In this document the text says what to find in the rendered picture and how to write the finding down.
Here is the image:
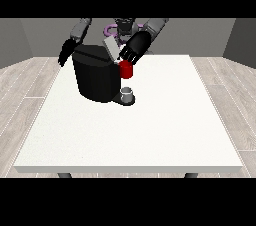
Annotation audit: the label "red pod holder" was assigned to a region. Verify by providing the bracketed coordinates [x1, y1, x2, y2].
[119, 60, 134, 80]

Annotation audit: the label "black coffee machine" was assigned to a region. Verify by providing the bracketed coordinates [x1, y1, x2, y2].
[71, 44, 136, 107]

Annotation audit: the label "pale grey machine lid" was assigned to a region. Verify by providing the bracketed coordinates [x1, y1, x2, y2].
[102, 35, 122, 62]

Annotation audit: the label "small grey cup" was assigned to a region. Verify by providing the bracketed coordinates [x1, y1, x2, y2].
[120, 86, 135, 104]

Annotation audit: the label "grey robot trunk purple rings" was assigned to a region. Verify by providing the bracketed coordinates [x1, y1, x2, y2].
[103, 18, 145, 45]

